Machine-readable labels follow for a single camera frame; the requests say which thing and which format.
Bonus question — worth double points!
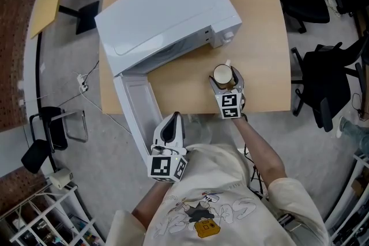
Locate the white metal rack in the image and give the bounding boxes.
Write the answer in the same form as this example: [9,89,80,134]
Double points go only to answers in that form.
[323,152,369,246]

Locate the person's left forearm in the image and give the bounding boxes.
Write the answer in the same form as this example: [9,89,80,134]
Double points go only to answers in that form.
[131,180,175,230]

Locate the white floor cable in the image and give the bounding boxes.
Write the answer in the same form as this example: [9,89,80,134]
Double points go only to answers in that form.
[17,89,132,135]

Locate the white microwave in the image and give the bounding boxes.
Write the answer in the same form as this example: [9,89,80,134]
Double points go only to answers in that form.
[94,0,243,165]

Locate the small beige box device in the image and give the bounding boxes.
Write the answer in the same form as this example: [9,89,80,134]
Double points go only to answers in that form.
[45,168,74,190]

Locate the black cable bundle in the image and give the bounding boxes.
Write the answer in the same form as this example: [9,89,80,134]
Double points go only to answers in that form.
[243,143,270,201]

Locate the white power strip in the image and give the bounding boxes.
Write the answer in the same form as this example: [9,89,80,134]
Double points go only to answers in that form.
[76,73,89,93]

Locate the person's cream printed t-shirt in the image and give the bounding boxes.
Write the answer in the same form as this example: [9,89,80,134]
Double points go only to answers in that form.
[105,143,330,246]

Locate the black cantilever chair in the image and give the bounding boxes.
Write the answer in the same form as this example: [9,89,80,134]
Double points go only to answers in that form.
[21,106,89,175]

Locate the white wire shelf rack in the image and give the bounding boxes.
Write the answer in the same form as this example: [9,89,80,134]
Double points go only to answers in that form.
[0,183,105,246]

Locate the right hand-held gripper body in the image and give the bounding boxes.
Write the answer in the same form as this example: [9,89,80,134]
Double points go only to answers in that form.
[215,85,248,120]

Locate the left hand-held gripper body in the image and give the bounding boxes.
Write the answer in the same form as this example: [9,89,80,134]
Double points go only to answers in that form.
[147,140,189,184]

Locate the small yellow wooden side table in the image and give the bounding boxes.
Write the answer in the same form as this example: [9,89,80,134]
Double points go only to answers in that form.
[29,0,100,40]

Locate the brown perforated panel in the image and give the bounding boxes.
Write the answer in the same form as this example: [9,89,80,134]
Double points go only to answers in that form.
[0,0,40,133]

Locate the cream cup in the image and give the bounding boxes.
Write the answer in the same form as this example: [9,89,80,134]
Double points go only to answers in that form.
[213,59,235,86]

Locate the person's right forearm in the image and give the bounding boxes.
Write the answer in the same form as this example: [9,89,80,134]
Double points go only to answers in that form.
[232,115,288,186]

